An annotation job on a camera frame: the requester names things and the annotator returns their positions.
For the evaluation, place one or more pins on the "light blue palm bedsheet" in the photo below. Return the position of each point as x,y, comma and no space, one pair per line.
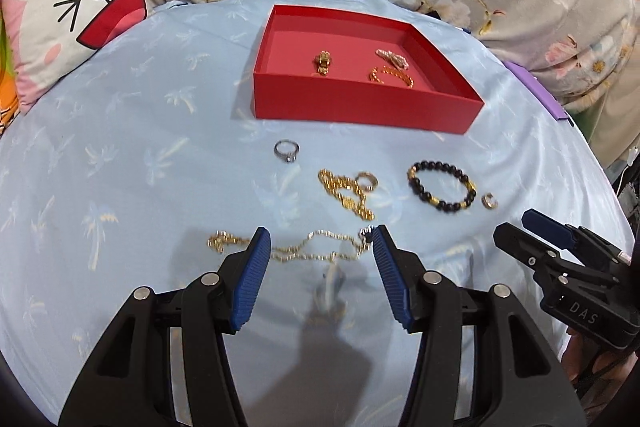
117,177

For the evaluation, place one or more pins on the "gold wrist watch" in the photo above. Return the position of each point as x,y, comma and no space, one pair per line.
322,63

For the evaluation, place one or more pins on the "colourful cartoon blanket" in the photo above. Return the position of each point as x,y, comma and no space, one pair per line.
9,104

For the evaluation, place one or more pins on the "red jewelry box tray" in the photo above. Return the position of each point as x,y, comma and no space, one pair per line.
383,72

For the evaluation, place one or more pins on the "small gold hoop earring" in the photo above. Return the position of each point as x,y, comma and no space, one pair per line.
366,181

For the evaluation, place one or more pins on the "pink cat face pillow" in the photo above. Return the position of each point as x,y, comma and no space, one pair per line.
51,38

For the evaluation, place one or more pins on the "person right hand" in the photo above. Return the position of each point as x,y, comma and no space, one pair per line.
610,371

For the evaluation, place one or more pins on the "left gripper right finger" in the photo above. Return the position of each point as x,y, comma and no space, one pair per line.
518,379

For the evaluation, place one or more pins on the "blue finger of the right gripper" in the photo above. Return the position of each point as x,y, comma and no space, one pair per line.
555,226
530,251

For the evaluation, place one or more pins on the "purple notebook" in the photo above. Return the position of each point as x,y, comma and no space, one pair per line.
542,95

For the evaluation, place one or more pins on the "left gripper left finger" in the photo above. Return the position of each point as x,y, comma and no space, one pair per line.
126,379

